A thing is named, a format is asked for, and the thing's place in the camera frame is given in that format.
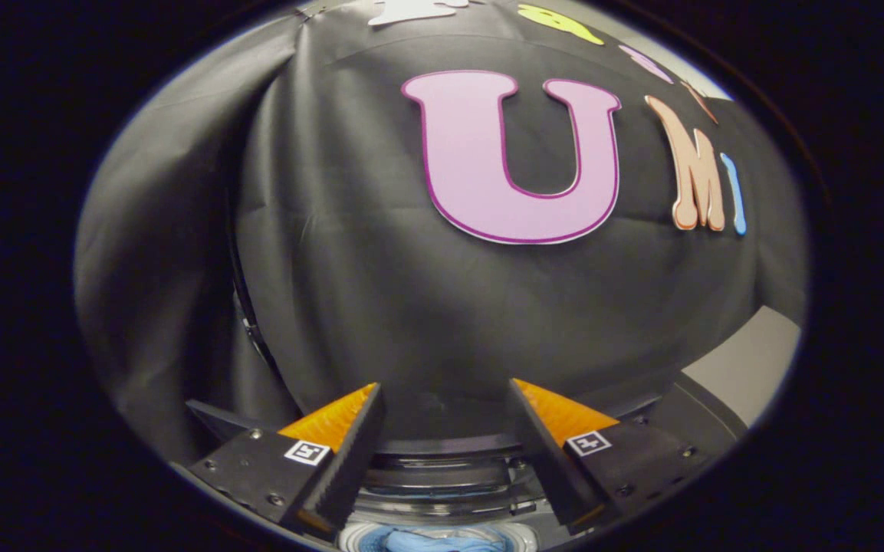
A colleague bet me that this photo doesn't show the black backdrop cloth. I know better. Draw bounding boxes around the black backdrop cloth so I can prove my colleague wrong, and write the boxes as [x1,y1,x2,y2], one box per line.
[74,0,809,461]

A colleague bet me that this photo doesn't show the light blue shirt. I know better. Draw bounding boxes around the light blue shirt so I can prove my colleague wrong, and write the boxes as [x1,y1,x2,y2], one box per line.
[373,525,521,552]

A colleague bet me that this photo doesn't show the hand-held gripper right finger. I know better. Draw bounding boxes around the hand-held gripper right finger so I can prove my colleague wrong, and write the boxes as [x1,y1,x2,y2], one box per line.
[507,378,711,535]

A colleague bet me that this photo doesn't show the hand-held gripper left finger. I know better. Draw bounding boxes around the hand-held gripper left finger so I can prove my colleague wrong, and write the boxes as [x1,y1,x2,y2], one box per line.
[169,382,386,537]

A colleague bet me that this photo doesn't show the white cabinet with dark top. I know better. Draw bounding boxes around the white cabinet with dark top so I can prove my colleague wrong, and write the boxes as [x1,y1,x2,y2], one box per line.
[681,305,803,427]

